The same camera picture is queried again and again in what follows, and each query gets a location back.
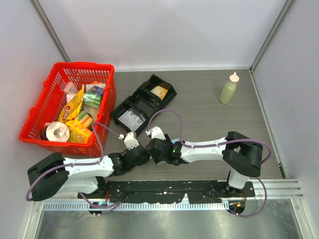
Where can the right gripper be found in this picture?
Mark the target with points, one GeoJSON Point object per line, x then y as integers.
{"type": "Point", "coordinates": [157, 159]}

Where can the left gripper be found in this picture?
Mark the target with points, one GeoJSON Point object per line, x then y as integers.
{"type": "Point", "coordinates": [145, 161]}

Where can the green leather card holder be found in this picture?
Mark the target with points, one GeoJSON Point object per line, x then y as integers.
{"type": "Point", "coordinates": [175, 140]}

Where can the white credit card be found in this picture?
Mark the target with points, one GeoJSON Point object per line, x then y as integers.
{"type": "Point", "coordinates": [138, 119]}

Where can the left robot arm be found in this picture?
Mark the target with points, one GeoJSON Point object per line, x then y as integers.
{"type": "Point", "coordinates": [57, 174]}

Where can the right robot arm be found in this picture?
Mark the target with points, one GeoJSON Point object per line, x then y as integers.
{"type": "Point", "coordinates": [242, 154]}

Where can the white card in tray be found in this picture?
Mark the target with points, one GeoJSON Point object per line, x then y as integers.
{"type": "Point", "coordinates": [129, 119]}

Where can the tan card in tray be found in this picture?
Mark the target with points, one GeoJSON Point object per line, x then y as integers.
{"type": "Point", "coordinates": [160, 92]}

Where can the black plastic organizer tray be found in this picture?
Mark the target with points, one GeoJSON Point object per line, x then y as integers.
{"type": "Point", "coordinates": [143, 102]}

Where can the yellow cracker box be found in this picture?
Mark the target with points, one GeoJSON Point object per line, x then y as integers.
{"type": "Point", "coordinates": [78, 133]}

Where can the green yellow sponge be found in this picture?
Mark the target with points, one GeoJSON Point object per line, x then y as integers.
{"type": "Point", "coordinates": [84, 119]}

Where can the green sponge pack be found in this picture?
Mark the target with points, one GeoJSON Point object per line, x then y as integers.
{"type": "Point", "coordinates": [92, 100]}

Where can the yellow snack bag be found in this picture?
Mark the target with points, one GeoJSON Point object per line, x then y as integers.
{"type": "Point", "coordinates": [73, 107]}

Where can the toilet paper roll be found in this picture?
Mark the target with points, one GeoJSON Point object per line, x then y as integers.
{"type": "Point", "coordinates": [57, 132]}

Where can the green squeeze bottle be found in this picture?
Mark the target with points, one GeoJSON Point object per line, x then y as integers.
{"type": "Point", "coordinates": [229, 89]}

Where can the white small packet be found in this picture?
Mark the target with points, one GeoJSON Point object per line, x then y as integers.
{"type": "Point", "coordinates": [70, 88]}

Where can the dark round can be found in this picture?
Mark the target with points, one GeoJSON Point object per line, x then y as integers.
{"type": "Point", "coordinates": [42, 134]}

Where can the red plastic shopping basket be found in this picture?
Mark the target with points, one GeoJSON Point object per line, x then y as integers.
{"type": "Point", "coordinates": [52, 99]}

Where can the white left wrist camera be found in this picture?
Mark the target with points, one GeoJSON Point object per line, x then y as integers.
{"type": "Point", "coordinates": [131, 141]}

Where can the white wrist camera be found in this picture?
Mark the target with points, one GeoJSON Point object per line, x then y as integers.
{"type": "Point", "coordinates": [131, 141]}
{"type": "Point", "coordinates": [155, 133]}

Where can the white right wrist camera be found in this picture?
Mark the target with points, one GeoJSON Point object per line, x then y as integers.
{"type": "Point", "coordinates": [155, 133]}

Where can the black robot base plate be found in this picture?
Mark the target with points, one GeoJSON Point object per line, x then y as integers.
{"type": "Point", "coordinates": [168, 192]}

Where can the aluminium front rail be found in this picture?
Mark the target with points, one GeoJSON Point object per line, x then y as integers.
{"type": "Point", "coordinates": [264, 191]}

